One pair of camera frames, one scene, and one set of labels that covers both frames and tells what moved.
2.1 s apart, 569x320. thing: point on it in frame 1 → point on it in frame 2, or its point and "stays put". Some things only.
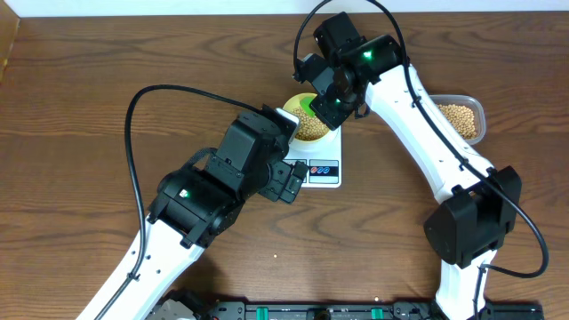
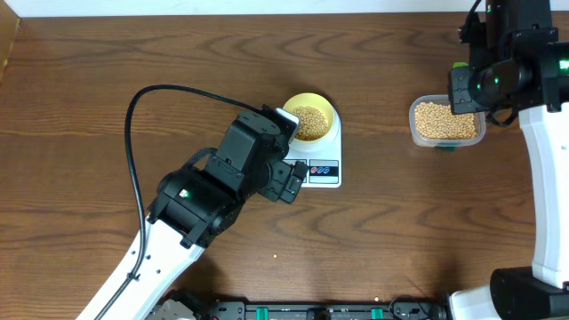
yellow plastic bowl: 310,128 stays put
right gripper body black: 333,108 → 461,100
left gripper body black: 278,170 stays put
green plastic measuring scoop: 305,103 → 460,64
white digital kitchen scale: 324,166 stays put
